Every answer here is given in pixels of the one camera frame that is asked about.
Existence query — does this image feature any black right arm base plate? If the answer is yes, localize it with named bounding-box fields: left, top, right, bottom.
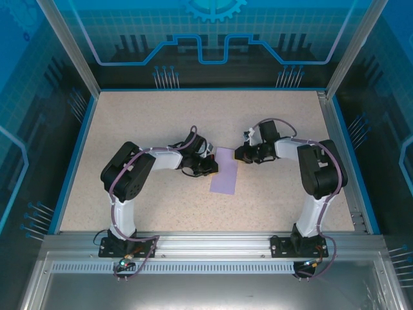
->
left=270, top=235, right=327, bottom=259

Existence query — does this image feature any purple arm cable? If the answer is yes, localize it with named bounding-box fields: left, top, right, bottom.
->
left=250, top=118, right=342, bottom=282
left=108, top=125, right=161, bottom=282

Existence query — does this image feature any blue table edge strip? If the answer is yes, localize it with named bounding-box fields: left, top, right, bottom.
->
left=331, top=96, right=382, bottom=235
left=47, top=95, right=99, bottom=236

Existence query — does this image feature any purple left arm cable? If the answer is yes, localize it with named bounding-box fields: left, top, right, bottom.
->
left=108, top=125, right=161, bottom=282

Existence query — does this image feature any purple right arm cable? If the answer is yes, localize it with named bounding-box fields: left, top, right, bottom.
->
left=250, top=118, right=342, bottom=282

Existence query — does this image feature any aluminium mounting rail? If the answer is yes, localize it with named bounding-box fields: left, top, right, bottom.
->
left=41, top=231, right=388, bottom=259

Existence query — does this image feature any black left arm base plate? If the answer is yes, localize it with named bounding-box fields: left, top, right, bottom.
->
left=98, top=236, right=158, bottom=259

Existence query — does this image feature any purple paper sheet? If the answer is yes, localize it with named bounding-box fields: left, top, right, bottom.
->
left=208, top=147, right=240, bottom=196

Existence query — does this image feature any grey metal tray panel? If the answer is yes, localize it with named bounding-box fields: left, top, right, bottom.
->
left=17, top=251, right=407, bottom=310

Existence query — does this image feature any aluminium side rail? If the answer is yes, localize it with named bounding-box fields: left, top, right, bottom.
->
left=317, top=91, right=369, bottom=234

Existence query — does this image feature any slotted cable duct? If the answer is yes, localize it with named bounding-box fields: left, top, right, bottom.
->
left=50, top=262, right=320, bottom=275

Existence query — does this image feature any aluminium frame post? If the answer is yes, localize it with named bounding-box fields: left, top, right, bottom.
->
left=325, top=0, right=388, bottom=99
left=35, top=0, right=101, bottom=98

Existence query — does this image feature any cable connector with green light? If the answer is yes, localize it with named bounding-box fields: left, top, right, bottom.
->
left=301, top=257, right=325, bottom=269
left=116, top=254, right=136, bottom=269

